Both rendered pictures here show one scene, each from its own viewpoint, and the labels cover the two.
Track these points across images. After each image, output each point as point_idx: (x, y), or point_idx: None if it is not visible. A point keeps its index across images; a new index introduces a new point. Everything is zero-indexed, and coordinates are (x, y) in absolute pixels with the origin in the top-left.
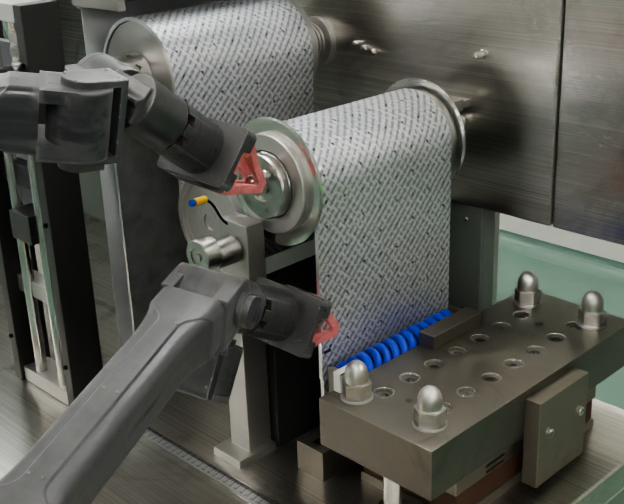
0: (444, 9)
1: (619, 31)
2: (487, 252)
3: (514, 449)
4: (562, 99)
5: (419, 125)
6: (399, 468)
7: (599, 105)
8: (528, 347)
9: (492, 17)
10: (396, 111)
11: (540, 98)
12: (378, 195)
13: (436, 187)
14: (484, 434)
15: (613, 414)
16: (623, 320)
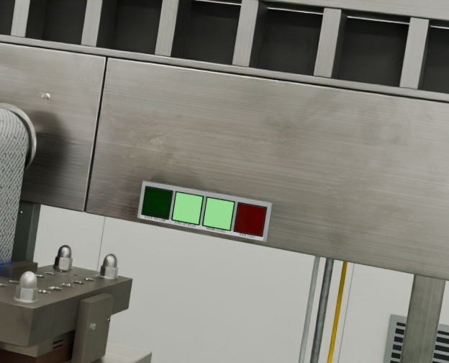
0: (21, 67)
1: (139, 86)
2: (32, 238)
3: (67, 340)
4: (99, 127)
5: (11, 126)
6: (4, 328)
7: (124, 131)
8: (73, 281)
9: (55, 73)
10: None
11: (84, 126)
12: None
13: (16, 172)
14: (58, 313)
15: (116, 346)
16: (127, 277)
